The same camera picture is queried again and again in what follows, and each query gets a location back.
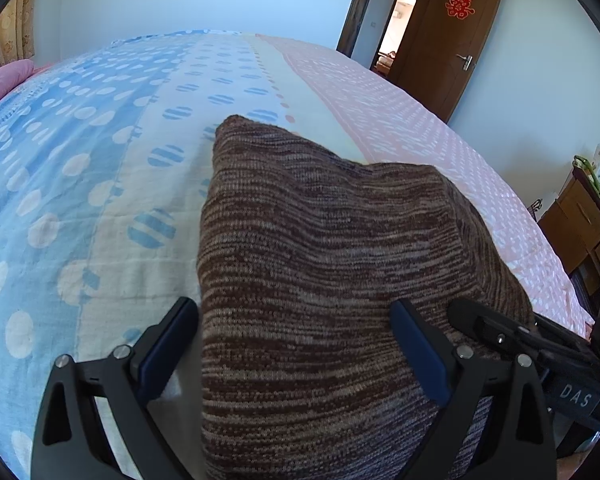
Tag brown knit cardigan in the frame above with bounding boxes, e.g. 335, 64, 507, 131
196, 115, 537, 480

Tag green plastic object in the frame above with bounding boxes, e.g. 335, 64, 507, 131
572, 156, 600, 193

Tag polka dot bed sheet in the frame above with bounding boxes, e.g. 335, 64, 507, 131
0, 30, 596, 476

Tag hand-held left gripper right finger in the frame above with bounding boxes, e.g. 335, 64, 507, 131
389, 298, 558, 480

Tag wooden cabinet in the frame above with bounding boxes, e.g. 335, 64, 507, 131
537, 167, 600, 276

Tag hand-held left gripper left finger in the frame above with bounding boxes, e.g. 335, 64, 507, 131
30, 296, 200, 480

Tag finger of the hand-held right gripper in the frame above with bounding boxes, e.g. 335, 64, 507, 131
447, 298, 593, 361

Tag yellow patterned curtain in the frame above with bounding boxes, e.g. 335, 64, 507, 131
0, 0, 37, 66

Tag dark wooden door frame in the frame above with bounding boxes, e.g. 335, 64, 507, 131
336, 0, 381, 58

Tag pink pillow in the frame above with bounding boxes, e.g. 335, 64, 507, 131
0, 59, 36, 116

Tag brown wooden door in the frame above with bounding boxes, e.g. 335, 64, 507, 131
392, 0, 507, 123

